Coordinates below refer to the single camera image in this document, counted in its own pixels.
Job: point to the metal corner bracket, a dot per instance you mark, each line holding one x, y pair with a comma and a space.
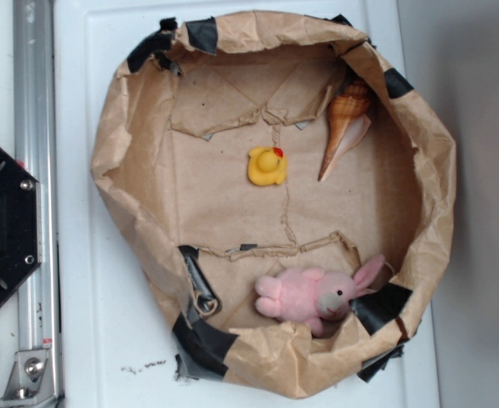
31, 381

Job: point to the yellow rubber duck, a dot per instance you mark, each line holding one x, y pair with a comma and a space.
266, 166

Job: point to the pink plush bunny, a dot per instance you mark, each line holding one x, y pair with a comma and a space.
311, 296

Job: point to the brown paper bag bin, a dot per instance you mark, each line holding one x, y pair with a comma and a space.
170, 161

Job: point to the orange spiral seashell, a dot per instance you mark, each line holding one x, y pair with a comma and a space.
348, 124

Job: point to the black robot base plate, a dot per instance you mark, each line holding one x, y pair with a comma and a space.
19, 214

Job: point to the aluminium extrusion rail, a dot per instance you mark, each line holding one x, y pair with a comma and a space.
34, 137

